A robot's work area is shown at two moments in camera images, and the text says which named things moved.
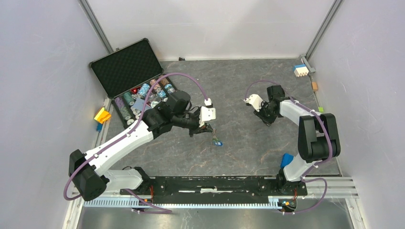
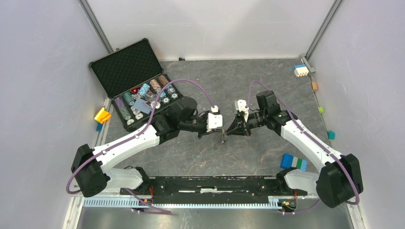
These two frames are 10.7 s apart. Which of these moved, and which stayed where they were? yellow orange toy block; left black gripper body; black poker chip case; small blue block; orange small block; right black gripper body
Moved: left black gripper body; right black gripper body
Stayed: small blue block; yellow orange toy block; black poker chip case; orange small block
